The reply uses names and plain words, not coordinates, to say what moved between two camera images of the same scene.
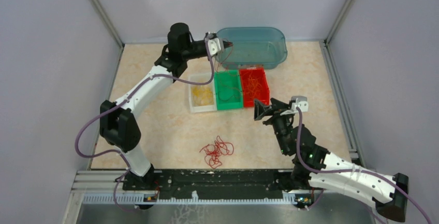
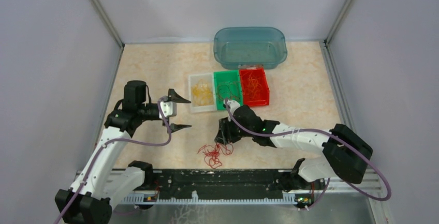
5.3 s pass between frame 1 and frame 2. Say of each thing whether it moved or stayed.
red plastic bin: stayed
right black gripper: moved
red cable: moved
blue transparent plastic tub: stayed
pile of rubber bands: stayed
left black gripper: moved
